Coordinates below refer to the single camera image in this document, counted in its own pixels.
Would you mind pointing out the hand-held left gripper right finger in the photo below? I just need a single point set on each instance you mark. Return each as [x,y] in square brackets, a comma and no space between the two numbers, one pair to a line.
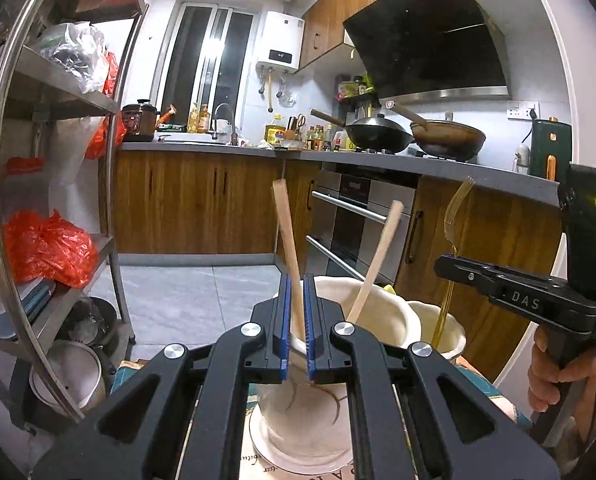
[312,330]

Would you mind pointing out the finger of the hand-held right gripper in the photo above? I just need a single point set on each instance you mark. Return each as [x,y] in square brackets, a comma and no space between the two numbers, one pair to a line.
[465,272]

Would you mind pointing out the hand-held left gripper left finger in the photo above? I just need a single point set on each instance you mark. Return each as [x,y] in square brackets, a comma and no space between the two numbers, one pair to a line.
[283,330]

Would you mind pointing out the gold fork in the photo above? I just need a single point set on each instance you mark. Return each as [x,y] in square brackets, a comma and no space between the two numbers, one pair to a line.
[457,210]

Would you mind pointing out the white ceramic utensil holder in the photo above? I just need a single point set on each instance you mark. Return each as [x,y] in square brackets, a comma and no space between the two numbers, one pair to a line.
[298,410]

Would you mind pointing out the person's right hand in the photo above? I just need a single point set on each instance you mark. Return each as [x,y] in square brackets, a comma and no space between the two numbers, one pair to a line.
[570,385]

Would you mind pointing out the yellow green fruit fork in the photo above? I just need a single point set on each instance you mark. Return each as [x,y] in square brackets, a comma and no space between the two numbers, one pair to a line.
[387,288]

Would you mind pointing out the dark green kitchen appliance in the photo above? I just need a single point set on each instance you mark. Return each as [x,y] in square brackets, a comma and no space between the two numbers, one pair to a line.
[547,155]

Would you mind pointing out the stainless built-in oven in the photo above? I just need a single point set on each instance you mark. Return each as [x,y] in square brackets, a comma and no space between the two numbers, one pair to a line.
[353,210]

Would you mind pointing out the white ceramic holder tray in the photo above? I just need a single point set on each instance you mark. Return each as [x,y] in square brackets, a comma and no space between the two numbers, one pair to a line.
[278,460]

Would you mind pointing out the printed tablecloth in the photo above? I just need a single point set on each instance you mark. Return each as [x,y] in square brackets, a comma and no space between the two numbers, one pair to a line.
[492,402]

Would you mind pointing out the brown frying pan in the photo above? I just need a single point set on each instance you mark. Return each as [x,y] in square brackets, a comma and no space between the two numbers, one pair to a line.
[447,140]

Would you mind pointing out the lower wooden cabinets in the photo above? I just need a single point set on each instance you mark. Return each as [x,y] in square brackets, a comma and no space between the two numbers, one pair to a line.
[188,200]

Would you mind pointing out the wooden cabinets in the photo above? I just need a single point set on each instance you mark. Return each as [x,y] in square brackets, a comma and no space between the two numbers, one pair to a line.
[188,200]
[328,25]

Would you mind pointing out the black wok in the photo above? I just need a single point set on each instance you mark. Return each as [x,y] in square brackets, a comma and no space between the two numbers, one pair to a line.
[377,135]

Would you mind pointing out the black pot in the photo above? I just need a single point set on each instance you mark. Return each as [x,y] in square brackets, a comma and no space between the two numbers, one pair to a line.
[93,320]

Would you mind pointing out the cluster of sauce bottles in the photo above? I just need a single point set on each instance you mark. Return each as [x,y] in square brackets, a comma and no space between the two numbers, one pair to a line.
[323,140]

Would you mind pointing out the yellow oil bottle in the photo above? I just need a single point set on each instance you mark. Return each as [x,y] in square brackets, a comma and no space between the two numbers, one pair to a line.
[275,132]

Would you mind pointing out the knife block with scissors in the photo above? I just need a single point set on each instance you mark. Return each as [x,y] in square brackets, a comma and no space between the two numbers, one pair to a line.
[294,130]

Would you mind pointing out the kitchen faucet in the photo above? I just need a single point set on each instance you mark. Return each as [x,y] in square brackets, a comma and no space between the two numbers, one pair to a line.
[234,130]

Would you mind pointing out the spice rack with jars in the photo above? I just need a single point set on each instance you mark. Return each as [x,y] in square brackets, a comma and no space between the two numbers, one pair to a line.
[353,90]

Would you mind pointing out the kitchen sink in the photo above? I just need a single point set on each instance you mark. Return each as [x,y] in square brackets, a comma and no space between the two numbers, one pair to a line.
[188,137]

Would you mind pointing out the steel pot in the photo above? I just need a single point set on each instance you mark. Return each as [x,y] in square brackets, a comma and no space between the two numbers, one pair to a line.
[73,380]

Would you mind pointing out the yellow soap bottle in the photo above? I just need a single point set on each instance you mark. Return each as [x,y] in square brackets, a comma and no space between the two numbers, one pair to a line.
[194,122]
[204,122]

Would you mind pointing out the black range hood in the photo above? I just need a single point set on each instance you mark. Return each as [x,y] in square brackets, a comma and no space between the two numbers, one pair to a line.
[427,45]

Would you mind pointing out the orange snack packet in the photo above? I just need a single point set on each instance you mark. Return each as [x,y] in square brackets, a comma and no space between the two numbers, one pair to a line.
[167,116]

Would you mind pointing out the large red plastic bag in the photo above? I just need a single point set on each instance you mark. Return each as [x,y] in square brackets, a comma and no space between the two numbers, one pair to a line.
[53,250]

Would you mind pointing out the blue plastic container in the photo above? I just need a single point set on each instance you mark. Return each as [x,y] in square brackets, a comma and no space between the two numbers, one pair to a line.
[33,300]

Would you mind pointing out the brown rice cooker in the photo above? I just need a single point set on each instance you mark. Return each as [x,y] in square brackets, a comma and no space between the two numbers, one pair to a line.
[139,122]

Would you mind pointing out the small red plastic bag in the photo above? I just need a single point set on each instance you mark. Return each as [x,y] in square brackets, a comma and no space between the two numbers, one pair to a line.
[100,140]

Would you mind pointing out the upper wooden cabinets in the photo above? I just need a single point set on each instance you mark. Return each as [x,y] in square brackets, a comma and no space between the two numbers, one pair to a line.
[328,25]

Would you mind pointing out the white water heater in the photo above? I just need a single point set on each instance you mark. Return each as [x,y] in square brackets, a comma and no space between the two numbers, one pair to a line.
[280,35]

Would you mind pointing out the clear container with red lid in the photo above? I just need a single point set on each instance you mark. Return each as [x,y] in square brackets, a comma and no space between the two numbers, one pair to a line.
[25,165]

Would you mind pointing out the clear plastic bag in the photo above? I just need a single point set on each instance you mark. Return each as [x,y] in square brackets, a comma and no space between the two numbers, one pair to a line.
[78,55]

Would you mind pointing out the stainless steel shelf rack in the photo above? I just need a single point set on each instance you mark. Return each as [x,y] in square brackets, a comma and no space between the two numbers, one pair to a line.
[43,72]

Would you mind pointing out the wall socket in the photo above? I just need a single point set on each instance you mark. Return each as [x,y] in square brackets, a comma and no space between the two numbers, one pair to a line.
[517,111]

